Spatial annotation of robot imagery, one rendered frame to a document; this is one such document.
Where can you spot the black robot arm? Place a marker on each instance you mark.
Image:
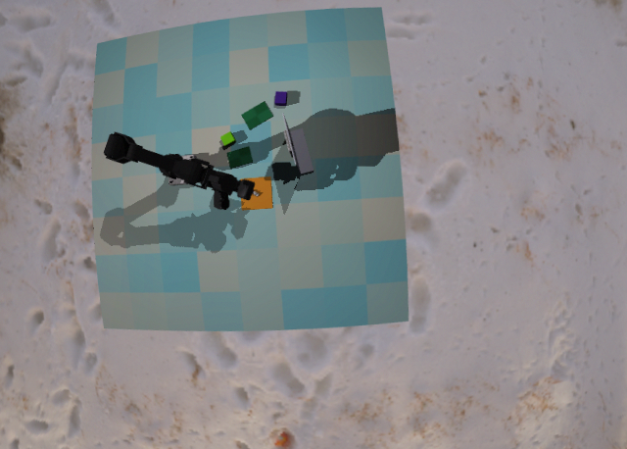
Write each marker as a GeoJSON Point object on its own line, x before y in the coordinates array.
{"type": "Point", "coordinates": [122, 149]}

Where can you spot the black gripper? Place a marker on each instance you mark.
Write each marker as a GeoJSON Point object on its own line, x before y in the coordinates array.
{"type": "Point", "coordinates": [244, 188]}

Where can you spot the orange square mat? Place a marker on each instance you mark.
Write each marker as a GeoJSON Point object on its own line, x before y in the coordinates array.
{"type": "Point", "coordinates": [264, 200]}

